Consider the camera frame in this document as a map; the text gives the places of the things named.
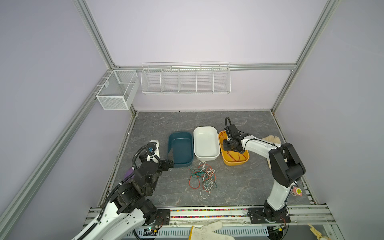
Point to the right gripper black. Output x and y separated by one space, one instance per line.
225 146

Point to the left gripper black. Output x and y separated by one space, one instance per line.
165 166

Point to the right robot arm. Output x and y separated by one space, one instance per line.
286 166

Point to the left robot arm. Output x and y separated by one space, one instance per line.
127 207

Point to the yellow plastic bin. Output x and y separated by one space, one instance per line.
231 158

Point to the dark teal plastic bin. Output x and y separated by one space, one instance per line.
181 149

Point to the white plastic bin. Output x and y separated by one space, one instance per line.
206 143

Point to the purple object at left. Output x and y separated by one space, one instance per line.
129 172

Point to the beige work glove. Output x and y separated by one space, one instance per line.
272 139

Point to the pink toy figure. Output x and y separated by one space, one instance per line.
296 191

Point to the white glove at front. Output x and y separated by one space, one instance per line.
208 232

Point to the white mesh box basket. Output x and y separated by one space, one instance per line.
119 90

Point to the small cream object front right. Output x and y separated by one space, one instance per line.
317 233

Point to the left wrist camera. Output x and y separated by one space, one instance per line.
153 153

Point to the white wire shelf basket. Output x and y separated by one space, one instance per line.
186 78

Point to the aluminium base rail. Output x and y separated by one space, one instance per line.
244 216

